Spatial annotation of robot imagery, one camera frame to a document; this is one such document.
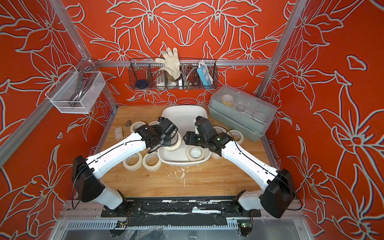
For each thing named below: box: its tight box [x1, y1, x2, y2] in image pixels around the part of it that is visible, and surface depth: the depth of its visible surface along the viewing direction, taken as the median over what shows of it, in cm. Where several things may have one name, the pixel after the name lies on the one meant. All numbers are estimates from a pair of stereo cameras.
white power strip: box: [156, 75, 166, 90], surface depth 94 cm
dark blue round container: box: [136, 79, 148, 89], surface depth 102 cm
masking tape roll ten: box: [142, 151, 163, 172], surface depth 87 cm
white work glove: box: [155, 47, 182, 82], surface depth 91 cm
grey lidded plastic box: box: [208, 84, 278, 142], surface depth 97 cm
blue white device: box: [197, 62, 214, 86], surface depth 89 cm
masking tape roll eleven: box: [186, 145, 205, 162], surface depth 92 cm
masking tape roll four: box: [130, 121, 146, 133], surface depth 108 cm
